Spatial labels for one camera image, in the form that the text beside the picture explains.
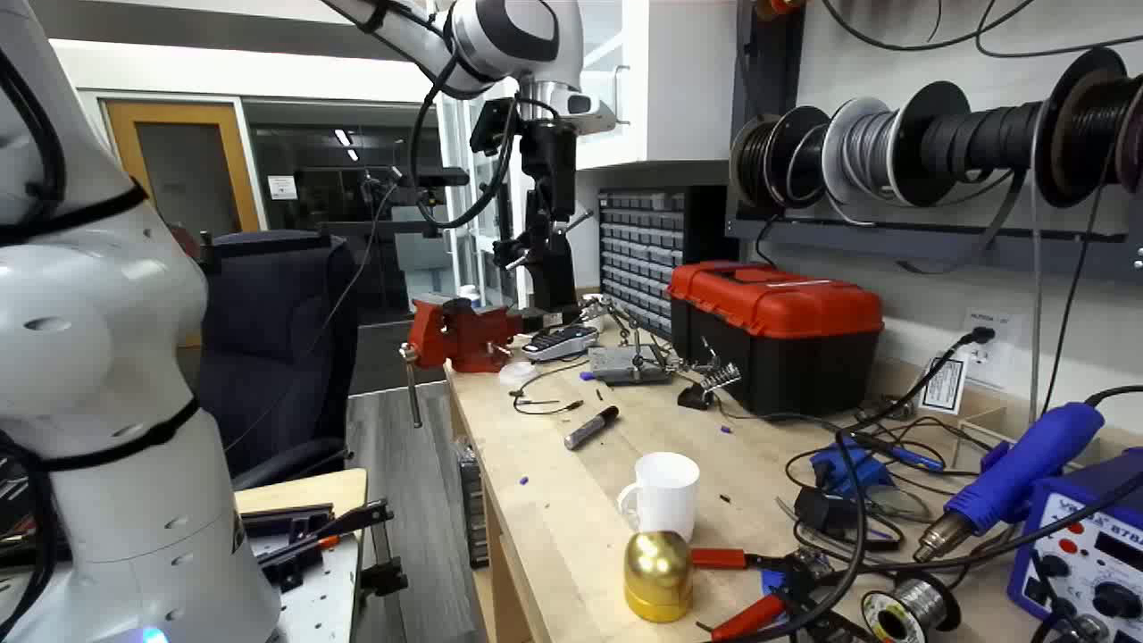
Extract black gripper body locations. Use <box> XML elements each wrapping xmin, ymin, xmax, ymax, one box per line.
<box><xmin>494</xmin><ymin>123</ymin><xmax>576</xmax><ymax>314</ymax></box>

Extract silver black Sharpie marker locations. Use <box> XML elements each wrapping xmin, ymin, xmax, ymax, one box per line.
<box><xmin>563</xmin><ymin>408</ymin><xmax>617</xmax><ymax>449</ymax></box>

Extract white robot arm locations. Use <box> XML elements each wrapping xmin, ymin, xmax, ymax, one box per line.
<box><xmin>0</xmin><ymin>0</ymin><xmax>278</xmax><ymax>643</ymax></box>

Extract white ceramic mug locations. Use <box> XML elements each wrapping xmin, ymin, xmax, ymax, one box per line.
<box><xmin>617</xmin><ymin>449</ymin><xmax>701</xmax><ymax>541</ymax></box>

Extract red bench vise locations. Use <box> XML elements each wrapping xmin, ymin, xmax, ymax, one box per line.
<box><xmin>400</xmin><ymin>299</ymin><xmax>517</xmax><ymax>373</ymax></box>

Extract red black toolbox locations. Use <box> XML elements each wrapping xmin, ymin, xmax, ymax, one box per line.
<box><xmin>669</xmin><ymin>263</ymin><xmax>882</xmax><ymax>416</ymax></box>

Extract dark office chair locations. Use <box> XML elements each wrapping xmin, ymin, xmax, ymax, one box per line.
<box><xmin>197</xmin><ymin>229</ymin><xmax>357</xmax><ymax>482</ymax></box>

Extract blue hot air gun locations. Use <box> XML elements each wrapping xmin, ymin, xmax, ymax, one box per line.
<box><xmin>915</xmin><ymin>403</ymin><xmax>1102</xmax><ymax>560</ymax></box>

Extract blue soldering station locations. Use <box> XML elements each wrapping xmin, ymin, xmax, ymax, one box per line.
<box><xmin>1008</xmin><ymin>448</ymin><xmax>1143</xmax><ymax>643</ymax></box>

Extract white wall cabinet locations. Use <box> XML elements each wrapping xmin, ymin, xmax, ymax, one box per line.
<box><xmin>578</xmin><ymin>0</ymin><xmax>737</xmax><ymax>170</ymax></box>

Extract red handled pliers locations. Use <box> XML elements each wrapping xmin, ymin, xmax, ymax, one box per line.
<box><xmin>688</xmin><ymin>547</ymin><xmax>794</xmax><ymax>643</ymax></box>

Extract blue cable connector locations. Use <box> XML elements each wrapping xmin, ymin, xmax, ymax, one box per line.
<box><xmin>809</xmin><ymin>448</ymin><xmax>890</xmax><ymax>502</ymax></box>

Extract black wire spool rack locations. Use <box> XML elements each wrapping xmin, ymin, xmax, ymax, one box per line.
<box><xmin>726</xmin><ymin>0</ymin><xmax>1143</xmax><ymax>286</ymax></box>

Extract black power cable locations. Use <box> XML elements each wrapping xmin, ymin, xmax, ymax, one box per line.
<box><xmin>701</xmin><ymin>324</ymin><xmax>995</xmax><ymax>643</ymax></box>

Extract solder wire spool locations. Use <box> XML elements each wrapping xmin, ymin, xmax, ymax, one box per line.
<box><xmin>859</xmin><ymin>575</ymin><xmax>959</xmax><ymax>643</ymax></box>

